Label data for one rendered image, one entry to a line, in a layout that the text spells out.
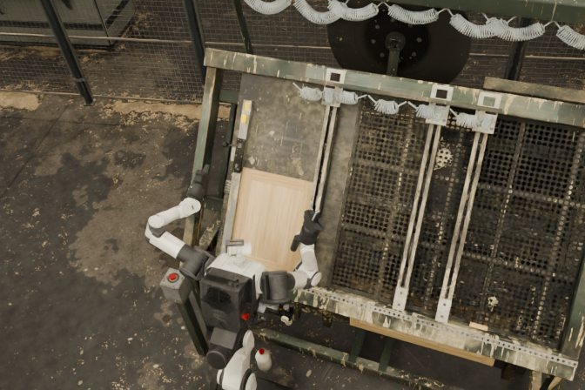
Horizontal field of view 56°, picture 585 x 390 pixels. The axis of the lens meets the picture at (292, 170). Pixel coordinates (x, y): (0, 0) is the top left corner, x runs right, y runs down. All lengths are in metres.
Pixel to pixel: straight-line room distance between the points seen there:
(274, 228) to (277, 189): 0.23
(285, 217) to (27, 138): 3.63
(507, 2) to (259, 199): 1.64
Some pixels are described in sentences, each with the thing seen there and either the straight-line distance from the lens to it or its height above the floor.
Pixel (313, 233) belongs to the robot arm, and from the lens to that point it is 2.54.
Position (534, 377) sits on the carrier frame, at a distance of 3.87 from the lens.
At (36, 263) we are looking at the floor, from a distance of 4.95.
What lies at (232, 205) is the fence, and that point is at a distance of 3.19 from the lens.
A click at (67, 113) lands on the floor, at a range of 6.27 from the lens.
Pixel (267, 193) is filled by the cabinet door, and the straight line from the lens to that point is 3.13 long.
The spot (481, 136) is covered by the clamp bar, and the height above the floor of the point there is 1.68.
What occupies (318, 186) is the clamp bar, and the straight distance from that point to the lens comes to 3.01.
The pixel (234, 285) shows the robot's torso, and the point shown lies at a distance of 2.57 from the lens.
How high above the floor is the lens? 3.55
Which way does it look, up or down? 46 degrees down
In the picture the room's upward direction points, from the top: 6 degrees counter-clockwise
